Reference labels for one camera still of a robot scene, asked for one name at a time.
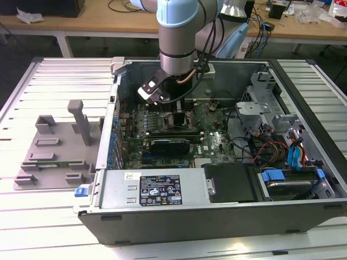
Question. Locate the small black adapter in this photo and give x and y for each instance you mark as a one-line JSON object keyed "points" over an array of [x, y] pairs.
{"points": [[269, 26]]}

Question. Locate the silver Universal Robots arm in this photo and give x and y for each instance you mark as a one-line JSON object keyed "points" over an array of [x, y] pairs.
{"points": [[176, 40]]}

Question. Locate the black graphics card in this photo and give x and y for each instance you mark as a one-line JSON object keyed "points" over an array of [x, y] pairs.
{"points": [[169, 147]]}

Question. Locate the silver power supply unit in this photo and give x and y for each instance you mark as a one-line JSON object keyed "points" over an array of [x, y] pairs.
{"points": [[116, 189]]}

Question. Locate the green motherboard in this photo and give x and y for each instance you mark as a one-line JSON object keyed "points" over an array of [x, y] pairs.
{"points": [[217, 140]]}

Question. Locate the black device on desk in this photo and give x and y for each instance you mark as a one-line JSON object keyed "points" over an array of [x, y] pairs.
{"points": [[276, 11]]}

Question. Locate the CPU socket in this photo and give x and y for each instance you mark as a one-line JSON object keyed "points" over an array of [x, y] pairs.
{"points": [[166, 120]]}

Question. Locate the grey metal drive cage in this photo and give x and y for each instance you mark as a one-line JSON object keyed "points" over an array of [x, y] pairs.
{"points": [[252, 108]]}

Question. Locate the open black PC case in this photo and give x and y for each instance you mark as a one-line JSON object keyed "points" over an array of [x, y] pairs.
{"points": [[189, 224]]}

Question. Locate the hard disk in blue carrier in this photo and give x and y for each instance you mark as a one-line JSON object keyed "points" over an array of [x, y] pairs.
{"points": [[287, 187]]}

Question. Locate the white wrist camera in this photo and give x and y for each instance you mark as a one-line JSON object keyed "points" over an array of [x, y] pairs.
{"points": [[147, 90]]}

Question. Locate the crumpled white plastic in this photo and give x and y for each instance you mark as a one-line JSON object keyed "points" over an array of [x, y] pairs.
{"points": [[28, 16]]}

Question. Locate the black plastic shroud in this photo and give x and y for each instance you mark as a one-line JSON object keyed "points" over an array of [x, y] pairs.
{"points": [[230, 184]]}

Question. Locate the clear plastic bags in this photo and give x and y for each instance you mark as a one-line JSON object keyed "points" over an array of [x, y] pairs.
{"points": [[309, 13]]}

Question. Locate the grey parts rack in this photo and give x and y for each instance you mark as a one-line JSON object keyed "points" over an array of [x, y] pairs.
{"points": [[62, 151]]}

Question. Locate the light wooden desk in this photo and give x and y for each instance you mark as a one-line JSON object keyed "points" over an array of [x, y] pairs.
{"points": [[81, 24]]}

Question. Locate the large black box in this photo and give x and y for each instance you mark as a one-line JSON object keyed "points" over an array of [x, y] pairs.
{"points": [[40, 6]]}

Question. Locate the blue case latch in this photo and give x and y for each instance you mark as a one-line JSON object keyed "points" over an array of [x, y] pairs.
{"points": [[81, 191]]}

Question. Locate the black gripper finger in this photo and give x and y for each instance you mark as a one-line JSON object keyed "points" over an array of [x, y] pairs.
{"points": [[180, 119]]}

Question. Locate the red white package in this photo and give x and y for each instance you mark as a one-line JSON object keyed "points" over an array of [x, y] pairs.
{"points": [[339, 10]]}

